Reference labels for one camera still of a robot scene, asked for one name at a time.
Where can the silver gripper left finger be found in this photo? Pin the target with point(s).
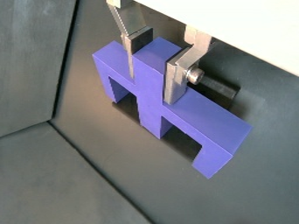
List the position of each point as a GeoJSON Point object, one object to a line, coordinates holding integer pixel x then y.
{"type": "Point", "coordinates": [134, 33]}

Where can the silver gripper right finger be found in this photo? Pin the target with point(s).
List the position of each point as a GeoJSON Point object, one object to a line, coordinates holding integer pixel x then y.
{"type": "Point", "coordinates": [181, 68]}

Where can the purple three-legged block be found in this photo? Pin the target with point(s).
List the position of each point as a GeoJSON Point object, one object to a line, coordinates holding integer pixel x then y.
{"type": "Point", "coordinates": [216, 129]}

